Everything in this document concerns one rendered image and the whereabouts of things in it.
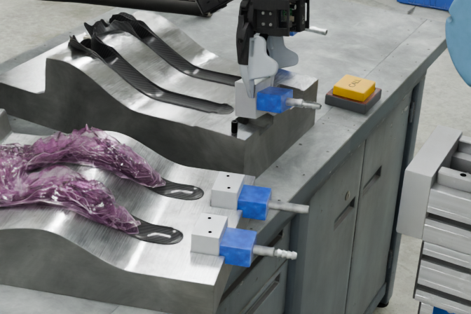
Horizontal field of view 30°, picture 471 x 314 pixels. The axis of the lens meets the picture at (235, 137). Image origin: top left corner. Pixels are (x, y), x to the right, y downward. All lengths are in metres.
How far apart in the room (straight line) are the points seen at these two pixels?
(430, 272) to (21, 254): 0.50
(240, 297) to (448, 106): 2.22
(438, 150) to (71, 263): 0.47
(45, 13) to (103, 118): 2.89
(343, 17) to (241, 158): 0.80
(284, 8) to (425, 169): 0.34
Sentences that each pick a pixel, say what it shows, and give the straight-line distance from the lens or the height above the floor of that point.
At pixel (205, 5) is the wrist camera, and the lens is 1.32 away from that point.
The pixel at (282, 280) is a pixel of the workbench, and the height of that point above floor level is 0.53.
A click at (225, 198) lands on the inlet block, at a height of 0.87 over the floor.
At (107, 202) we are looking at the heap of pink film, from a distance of 1.14.
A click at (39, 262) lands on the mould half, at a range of 1.12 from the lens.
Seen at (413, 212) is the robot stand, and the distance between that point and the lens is 1.07.
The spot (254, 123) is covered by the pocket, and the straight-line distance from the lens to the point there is 1.39.
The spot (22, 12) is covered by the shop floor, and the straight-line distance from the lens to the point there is 4.34.
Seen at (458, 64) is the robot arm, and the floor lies 1.17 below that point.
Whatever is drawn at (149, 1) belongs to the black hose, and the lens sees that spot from 1.92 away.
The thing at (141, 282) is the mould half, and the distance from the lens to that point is 1.09.
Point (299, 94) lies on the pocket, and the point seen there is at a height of 0.88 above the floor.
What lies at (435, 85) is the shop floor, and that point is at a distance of 3.70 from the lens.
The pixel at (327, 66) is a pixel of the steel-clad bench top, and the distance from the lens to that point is 1.77.
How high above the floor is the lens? 1.51
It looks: 29 degrees down
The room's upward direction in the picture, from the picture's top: 2 degrees clockwise
